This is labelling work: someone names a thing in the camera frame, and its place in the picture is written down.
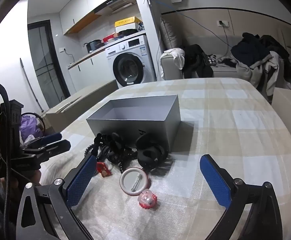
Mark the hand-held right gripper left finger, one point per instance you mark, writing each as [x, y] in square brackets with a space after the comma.
[81, 180]

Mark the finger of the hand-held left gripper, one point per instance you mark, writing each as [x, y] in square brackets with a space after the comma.
[51, 138]
[58, 146]

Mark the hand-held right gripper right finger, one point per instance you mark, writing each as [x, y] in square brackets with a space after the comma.
[215, 180]

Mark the small red hair clip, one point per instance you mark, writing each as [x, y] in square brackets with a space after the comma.
[103, 168]

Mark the grey cardboard box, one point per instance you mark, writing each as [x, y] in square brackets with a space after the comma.
[125, 130]

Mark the red round hair accessory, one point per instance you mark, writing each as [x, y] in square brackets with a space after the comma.
[146, 198]

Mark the person's left hand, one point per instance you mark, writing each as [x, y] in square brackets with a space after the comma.
[35, 177]

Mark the purple plastic bag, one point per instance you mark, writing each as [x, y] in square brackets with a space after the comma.
[29, 127]

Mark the brown cardboard box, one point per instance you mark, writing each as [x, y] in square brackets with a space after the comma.
[85, 97]

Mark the silver hair pin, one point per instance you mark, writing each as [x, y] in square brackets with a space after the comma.
[136, 183]

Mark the black-framed glass door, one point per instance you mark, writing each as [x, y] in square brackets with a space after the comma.
[43, 80]

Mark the white counter cabinet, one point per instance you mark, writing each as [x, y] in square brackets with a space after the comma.
[93, 67]

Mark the black pot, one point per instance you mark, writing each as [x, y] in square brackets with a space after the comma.
[94, 45]

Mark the beige box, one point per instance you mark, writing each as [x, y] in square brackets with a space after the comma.
[290, 107]

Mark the beige sofa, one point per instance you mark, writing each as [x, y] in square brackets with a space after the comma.
[223, 71]

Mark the red container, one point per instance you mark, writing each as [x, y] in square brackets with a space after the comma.
[108, 38]

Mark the beige garment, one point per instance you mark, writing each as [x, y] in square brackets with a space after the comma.
[260, 72]

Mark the white washing machine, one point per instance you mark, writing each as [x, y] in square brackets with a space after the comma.
[135, 52]

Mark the black and white patterned cloth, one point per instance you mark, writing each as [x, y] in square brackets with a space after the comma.
[218, 60]

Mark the black garment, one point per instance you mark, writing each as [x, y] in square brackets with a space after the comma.
[195, 60]

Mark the white garment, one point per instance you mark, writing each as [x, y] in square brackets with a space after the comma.
[179, 57]

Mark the black bag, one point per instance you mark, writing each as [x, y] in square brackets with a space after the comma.
[130, 32]

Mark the dark clothes pile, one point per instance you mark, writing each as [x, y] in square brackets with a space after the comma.
[253, 47]

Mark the yellow box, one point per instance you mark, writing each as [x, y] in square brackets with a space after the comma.
[126, 22]

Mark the range hood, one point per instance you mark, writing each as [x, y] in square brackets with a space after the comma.
[118, 3]

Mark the grey pillow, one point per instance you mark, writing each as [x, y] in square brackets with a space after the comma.
[170, 35]

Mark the white wall socket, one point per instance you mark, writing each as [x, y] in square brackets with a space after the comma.
[223, 23]
[63, 50]

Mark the white wall cabinet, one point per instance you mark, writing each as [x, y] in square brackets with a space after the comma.
[78, 7]

